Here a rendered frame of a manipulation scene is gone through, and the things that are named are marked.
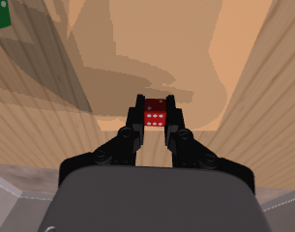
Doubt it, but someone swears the green die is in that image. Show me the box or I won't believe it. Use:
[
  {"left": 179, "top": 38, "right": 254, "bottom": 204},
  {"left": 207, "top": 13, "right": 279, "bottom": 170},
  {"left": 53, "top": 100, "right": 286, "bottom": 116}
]
[{"left": 0, "top": 0, "right": 12, "bottom": 29}]

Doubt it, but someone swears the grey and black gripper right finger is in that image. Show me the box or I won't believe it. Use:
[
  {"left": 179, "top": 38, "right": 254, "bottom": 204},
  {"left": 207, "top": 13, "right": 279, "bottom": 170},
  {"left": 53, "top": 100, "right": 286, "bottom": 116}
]
[{"left": 164, "top": 95, "right": 255, "bottom": 195}]

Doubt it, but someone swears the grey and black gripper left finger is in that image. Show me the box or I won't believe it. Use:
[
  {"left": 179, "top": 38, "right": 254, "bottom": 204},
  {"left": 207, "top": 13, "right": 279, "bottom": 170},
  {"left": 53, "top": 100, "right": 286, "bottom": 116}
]
[{"left": 58, "top": 94, "right": 145, "bottom": 188}]

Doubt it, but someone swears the red die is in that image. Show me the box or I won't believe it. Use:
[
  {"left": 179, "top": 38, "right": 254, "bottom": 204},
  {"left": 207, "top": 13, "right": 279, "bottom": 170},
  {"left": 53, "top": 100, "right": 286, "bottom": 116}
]
[{"left": 144, "top": 99, "right": 166, "bottom": 127}]

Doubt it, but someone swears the tan flat mat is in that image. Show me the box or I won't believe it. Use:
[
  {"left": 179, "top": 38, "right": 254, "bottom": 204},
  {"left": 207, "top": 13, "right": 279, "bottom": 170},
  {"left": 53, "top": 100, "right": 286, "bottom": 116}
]
[{"left": 44, "top": 0, "right": 273, "bottom": 131}]

